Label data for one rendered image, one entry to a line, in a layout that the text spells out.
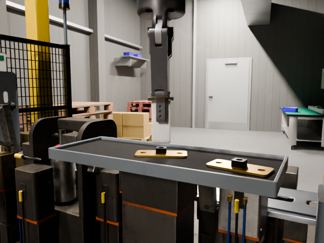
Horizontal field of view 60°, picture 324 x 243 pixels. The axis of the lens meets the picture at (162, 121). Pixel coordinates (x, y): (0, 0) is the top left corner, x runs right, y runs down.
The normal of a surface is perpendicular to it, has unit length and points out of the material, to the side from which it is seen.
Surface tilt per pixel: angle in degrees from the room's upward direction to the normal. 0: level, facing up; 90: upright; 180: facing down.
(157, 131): 90
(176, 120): 90
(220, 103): 90
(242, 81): 90
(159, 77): 104
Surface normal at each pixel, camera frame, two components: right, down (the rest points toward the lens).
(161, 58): -0.07, 0.35
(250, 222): -0.48, 0.11
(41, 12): 0.87, 0.06
